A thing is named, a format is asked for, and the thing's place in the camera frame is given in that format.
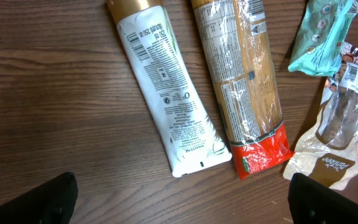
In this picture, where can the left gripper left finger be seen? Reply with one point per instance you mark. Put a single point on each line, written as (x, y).
(51, 202)

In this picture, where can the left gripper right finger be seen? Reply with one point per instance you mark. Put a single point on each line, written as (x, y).
(312, 203)

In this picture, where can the beige brown snack pouch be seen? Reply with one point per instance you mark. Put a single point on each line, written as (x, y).
(328, 152)

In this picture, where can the teal snack wrapper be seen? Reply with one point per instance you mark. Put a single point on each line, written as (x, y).
(320, 38)

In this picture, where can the white shampoo tube gold cap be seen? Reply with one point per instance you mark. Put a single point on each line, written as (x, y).
(188, 135)

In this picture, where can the orange spaghetti pasta package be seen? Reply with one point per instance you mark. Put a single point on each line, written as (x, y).
(236, 46)

